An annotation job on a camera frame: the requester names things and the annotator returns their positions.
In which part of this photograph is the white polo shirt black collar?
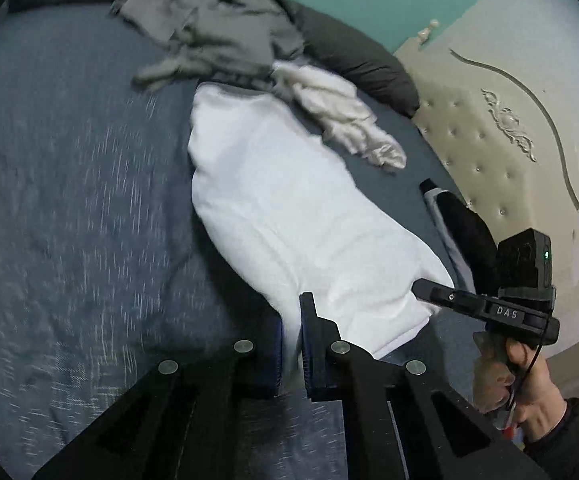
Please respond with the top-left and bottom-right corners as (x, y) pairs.
(188, 84), (451, 359)

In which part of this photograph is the white long sleeve garment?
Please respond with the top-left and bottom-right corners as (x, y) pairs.
(272, 61), (407, 170)

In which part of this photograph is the person right hand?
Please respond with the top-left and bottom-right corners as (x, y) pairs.
(473, 332), (567, 442)

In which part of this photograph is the folded black white garment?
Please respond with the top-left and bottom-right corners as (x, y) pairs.
(419, 179), (499, 296)

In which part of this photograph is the blue-grey bed sheet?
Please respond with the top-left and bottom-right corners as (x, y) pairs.
(0, 1), (493, 480)

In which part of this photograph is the cream tufted headboard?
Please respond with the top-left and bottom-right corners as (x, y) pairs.
(392, 18), (579, 361)

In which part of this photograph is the dark grey rolled duvet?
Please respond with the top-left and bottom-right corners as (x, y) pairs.
(9, 0), (419, 117)

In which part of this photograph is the grey sweatshirt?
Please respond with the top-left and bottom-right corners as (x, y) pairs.
(112, 0), (305, 91)

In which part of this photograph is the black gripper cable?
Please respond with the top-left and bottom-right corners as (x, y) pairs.
(506, 318), (553, 426)

